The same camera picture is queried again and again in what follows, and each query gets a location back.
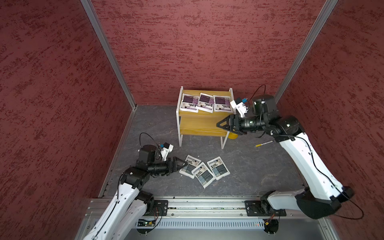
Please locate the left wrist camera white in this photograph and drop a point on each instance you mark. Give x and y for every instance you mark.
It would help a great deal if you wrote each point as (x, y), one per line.
(166, 148)

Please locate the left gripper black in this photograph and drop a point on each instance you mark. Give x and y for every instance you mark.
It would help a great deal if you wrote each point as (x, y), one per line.
(175, 159)

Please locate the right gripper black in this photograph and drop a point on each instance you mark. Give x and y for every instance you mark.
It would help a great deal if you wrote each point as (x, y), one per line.
(224, 126)

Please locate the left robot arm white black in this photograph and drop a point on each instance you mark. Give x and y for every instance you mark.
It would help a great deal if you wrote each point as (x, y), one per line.
(131, 207)

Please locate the purple coffee bag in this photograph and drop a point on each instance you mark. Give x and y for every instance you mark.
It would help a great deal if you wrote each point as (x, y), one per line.
(189, 103)
(206, 103)
(222, 104)

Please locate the right corner aluminium post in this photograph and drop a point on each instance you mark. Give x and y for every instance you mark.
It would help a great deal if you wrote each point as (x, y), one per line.
(316, 28)

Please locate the wooden two-tier shelf white frame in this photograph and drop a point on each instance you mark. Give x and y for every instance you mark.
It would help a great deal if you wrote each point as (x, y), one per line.
(201, 123)

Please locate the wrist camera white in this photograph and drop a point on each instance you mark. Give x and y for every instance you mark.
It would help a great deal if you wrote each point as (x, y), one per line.
(240, 106)
(166, 148)

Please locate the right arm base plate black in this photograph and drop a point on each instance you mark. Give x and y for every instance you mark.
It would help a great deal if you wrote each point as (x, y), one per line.
(258, 208)

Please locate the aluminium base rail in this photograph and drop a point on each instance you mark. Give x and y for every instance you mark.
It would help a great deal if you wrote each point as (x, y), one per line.
(198, 207)

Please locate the corner aluminium post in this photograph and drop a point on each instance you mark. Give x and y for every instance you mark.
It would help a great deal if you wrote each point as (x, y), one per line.
(316, 28)
(96, 24)

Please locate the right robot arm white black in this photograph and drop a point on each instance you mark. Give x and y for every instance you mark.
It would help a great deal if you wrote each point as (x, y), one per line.
(323, 194)

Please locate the yellow handled marker pen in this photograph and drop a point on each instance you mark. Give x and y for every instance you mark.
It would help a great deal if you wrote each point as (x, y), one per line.
(262, 144)

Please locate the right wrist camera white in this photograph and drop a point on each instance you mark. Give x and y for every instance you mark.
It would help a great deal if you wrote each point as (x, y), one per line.
(240, 106)

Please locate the yellow pen cup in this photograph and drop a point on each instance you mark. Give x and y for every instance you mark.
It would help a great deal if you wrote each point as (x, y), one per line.
(232, 136)

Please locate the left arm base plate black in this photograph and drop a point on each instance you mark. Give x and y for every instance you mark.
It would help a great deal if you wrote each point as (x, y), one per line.
(157, 208)

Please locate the grey-blue coffee bag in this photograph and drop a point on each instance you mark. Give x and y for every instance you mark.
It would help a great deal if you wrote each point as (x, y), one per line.
(191, 164)
(218, 168)
(203, 174)

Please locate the left corner aluminium post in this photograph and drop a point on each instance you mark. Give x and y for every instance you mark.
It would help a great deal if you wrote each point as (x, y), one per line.
(96, 24)

